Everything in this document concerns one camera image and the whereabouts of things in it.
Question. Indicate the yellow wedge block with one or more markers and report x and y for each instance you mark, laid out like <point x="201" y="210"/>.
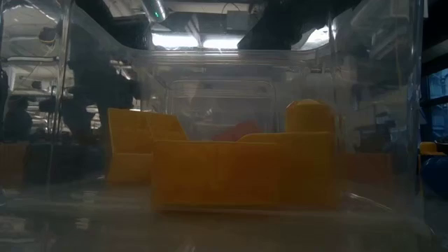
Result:
<point x="217" y="175"/>

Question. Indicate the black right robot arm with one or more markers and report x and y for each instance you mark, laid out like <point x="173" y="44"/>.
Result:
<point x="280" y="21"/>

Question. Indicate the yellow hollow square block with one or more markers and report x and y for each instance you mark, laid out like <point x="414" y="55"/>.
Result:
<point x="129" y="147"/>

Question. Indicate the dark round object yellow band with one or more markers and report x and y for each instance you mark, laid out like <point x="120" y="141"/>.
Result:
<point x="48" y="35"/>

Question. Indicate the white storage shelf rack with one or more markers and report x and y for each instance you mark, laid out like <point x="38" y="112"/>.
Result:
<point x="31" y="59"/>

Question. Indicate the ceiling tube light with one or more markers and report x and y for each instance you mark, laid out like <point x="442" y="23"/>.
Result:
<point x="318" y="35"/>
<point x="175" y="40"/>

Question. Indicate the person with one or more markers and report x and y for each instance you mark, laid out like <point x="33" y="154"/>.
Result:
<point x="17" y="119"/>

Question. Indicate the clear plastic bin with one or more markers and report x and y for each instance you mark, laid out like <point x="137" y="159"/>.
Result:
<point x="220" y="87"/>
<point x="245" y="227"/>

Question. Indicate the orange wedge block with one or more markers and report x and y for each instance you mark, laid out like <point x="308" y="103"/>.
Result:
<point x="367" y="168"/>
<point x="12" y="164"/>

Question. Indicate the grey ceiling box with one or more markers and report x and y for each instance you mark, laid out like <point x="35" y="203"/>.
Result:
<point x="238" y="21"/>

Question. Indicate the yellow block with stud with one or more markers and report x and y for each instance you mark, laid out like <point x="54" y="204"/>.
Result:
<point x="308" y="157"/>

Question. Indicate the bluish window pane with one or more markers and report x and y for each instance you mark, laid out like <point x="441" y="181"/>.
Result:
<point x="439" y="84"/>

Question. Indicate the long blue toy block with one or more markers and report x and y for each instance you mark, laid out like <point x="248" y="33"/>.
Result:
<point x="435" y="175"/>

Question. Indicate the silver ceiling duct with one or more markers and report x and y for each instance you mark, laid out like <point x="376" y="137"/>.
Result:
<point x="154" y="8"/>

